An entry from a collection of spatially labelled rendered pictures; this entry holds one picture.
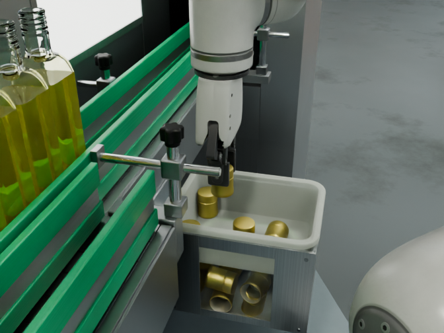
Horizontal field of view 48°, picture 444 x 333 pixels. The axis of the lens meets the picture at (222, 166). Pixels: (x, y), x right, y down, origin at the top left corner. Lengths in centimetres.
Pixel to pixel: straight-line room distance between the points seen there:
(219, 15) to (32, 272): 36
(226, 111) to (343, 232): 182
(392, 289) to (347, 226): 215
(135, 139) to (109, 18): 34
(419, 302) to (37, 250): 37
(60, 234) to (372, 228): 204
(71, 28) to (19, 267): 52
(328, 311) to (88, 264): 59
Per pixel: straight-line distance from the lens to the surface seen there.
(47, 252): 57
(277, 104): 148
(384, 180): 290
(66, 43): 92
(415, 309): 33
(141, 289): 58
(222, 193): 77
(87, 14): 99
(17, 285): 54
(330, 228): 245
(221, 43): 65
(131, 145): 78
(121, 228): 54
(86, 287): 49
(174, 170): 62
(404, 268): 35
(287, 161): 155
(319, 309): 98
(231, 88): 67
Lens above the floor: 144
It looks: 30 degrees down
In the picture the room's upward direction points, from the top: straight up
